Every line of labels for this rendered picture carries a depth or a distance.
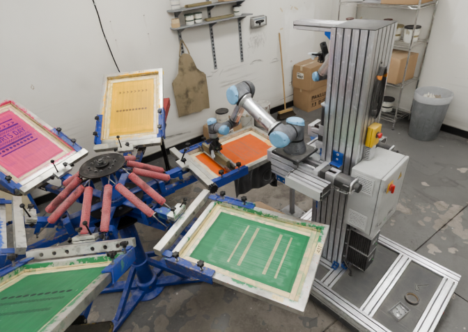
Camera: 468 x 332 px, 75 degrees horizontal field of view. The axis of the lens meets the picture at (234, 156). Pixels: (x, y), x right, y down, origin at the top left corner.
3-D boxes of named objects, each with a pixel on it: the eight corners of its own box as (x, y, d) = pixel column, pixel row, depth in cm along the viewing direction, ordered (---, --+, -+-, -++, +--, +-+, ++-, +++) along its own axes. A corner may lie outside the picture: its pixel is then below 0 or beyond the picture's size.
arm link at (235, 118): (253, 72, 210) (231, 118, 249) (242, 77, 204) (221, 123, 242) (264, 83, 208) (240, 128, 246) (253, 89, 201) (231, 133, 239)
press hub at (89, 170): (160, 259, 296) (120, 138, 224) (177, 289, 268) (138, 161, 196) (120, 281, 279) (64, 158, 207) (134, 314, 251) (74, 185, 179)
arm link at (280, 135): (301, 132, 190) (242, 77, 204) (287, 142, 181) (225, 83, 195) (292, 143, 199) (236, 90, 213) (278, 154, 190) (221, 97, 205)
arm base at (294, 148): (310, 148, 207) (311, 136, 202) (297, 157, 199) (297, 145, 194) (292, 141, 217) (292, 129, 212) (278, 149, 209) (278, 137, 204)
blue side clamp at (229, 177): (244, 170, 247) (244, 163, 244) (248, 173, 244) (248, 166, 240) (213, 186, 234) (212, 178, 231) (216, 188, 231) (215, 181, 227)
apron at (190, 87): (208, 106, 471) (198, 34, 415) (211, 108, 465) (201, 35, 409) (177, 117, 448) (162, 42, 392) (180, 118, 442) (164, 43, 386)
